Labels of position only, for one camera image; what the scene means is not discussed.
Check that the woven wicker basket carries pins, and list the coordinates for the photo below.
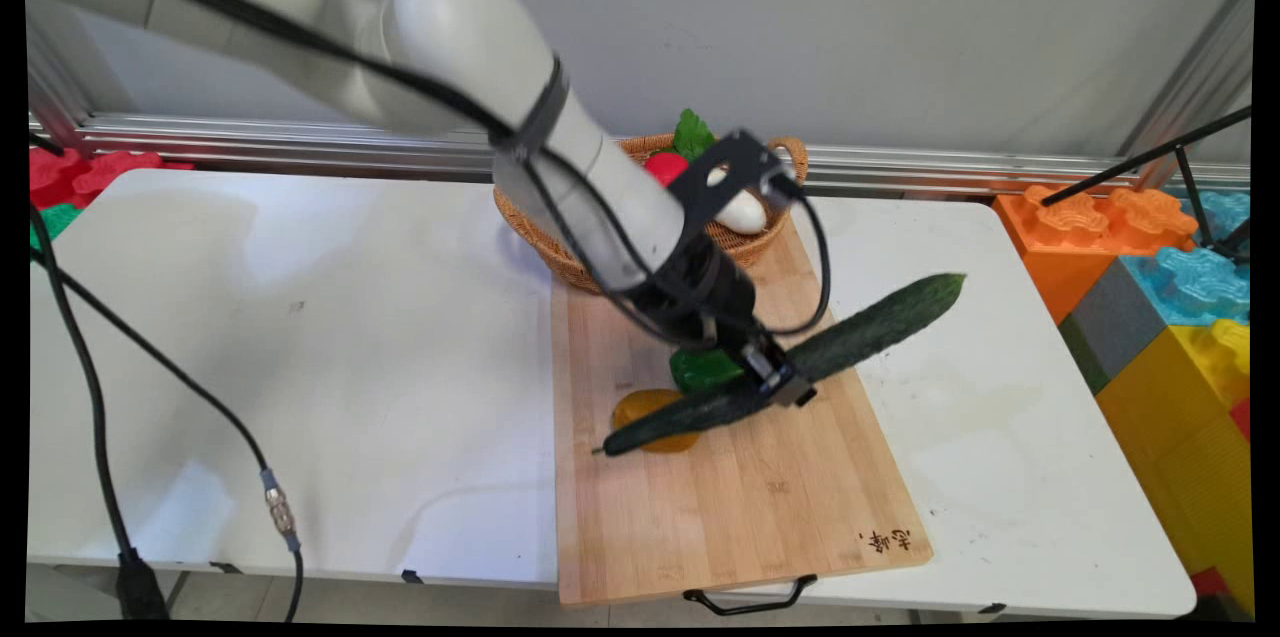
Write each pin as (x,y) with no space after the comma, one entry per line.
(565,262)

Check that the blue foam block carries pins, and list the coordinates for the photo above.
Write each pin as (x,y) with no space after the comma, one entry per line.
(1195,282)

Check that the long green cucumber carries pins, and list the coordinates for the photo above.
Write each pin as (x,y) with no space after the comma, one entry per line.
(880,327)

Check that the gray foam block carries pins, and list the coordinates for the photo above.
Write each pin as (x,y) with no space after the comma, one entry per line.
(1115,327)

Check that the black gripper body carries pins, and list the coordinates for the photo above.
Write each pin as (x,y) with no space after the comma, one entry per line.
(705,292)

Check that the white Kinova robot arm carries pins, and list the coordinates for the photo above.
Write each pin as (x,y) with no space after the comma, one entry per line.
(480,47)

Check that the green foam block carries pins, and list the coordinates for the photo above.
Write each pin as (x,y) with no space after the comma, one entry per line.
(50,220)

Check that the green toy bell pepper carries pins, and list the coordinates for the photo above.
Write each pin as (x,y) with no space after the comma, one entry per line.
(700,372)

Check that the wooden cutting board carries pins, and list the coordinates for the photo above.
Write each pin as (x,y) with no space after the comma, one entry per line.
(740,507)

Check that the green toy leaf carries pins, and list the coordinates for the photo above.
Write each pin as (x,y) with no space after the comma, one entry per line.
(694,135)

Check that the yellow toy bell pepper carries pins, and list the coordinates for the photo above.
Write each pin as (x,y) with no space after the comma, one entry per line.
(640,407)

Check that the red toy tomato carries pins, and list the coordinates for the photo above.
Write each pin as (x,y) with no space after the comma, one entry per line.
(663,167)

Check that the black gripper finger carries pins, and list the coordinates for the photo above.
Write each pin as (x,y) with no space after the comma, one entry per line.
(770,362)
(795,395)

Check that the aluminium wall rail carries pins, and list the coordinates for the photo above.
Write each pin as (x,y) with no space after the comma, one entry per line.
(250,142)

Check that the black tripod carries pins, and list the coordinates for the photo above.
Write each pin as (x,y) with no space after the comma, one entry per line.
(1140,157)

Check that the small red foam block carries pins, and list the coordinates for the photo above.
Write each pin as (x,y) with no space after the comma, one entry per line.
(1208,582)

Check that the orange foam block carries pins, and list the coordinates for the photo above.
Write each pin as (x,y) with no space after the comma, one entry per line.
(1060,247)

